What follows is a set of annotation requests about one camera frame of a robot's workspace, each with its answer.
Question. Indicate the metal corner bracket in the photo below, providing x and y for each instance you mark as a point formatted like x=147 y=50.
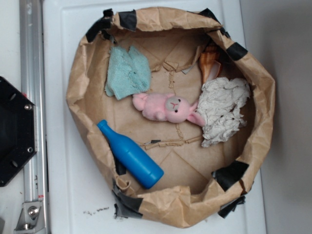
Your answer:
x=31 y=219

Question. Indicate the orange conch seashell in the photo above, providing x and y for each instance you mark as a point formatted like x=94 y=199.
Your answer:
x=209 y=63

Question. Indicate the pink plush bunny toy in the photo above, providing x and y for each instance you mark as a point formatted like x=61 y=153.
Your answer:
x=167 y=107

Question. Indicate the blue plastic bottle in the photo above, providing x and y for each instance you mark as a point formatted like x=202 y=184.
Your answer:
x=132 y=157

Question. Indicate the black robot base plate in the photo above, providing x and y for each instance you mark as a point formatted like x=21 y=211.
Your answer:
x=17 y=131

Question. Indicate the light blue terry cloth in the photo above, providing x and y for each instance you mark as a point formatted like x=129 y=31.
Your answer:
x=128 y=73

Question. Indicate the brown paper bag bin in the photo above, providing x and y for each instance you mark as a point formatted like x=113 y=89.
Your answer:
x=197 y=181

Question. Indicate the aluminium extrusion rail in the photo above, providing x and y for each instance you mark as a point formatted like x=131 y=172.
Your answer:
x=32 y=84

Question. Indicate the crumpled white paper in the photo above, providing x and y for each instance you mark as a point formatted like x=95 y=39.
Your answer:
x=219 y=104

